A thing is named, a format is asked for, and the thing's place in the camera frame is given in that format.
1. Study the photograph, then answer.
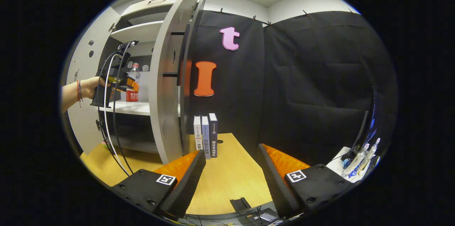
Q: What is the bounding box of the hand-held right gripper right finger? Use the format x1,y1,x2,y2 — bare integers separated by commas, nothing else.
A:
257,144,356,219

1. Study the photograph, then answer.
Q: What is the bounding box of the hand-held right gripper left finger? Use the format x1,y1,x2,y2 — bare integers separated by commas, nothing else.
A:
112,150,207,221

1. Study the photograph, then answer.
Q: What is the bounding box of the clear water bottle red label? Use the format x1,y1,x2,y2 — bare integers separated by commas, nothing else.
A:
125,62,141,109

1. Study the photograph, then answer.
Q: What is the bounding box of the white open cabinet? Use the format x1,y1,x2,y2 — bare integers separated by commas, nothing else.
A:
97,0,209,154

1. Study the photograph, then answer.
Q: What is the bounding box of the black stand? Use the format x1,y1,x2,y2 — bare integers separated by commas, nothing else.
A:
230,197,252,213

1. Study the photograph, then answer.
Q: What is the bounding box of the black box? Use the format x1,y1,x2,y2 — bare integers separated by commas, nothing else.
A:
246,209,285,226

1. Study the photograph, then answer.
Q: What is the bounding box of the white cabinet door with hinges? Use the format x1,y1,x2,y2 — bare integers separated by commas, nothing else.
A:
66,6,122,156

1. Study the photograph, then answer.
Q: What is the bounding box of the light blue book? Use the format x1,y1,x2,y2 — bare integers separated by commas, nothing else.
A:
201,115,211,160

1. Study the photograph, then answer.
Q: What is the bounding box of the dark navy book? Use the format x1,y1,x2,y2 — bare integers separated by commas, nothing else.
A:
208,113,219,158

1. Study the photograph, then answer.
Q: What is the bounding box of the white side desk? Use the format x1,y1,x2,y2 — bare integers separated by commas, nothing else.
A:
326,146,381,183

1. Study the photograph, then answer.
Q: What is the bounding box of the white upper cabinet flap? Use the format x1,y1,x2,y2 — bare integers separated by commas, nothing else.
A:
121,0,205,17

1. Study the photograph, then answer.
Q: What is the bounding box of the clear spray bottle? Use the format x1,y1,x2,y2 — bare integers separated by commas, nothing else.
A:
343,143,370,177
355,138,381,173

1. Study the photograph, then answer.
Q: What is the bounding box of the black computer monitor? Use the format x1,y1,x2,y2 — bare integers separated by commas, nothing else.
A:
350,87,380,156

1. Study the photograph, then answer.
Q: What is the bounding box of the black backdrop cloth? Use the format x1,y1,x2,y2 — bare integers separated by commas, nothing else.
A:
185,9,399,167

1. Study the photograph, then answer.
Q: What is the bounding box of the black cable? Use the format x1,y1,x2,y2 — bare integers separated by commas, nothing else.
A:
96,52,125,174
112,51,135,175

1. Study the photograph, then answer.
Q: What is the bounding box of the red string bracelet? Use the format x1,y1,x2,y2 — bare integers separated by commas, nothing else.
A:
76,80,84,108

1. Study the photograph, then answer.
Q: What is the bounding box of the white cable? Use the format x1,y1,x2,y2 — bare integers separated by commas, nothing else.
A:
103,52,132,177

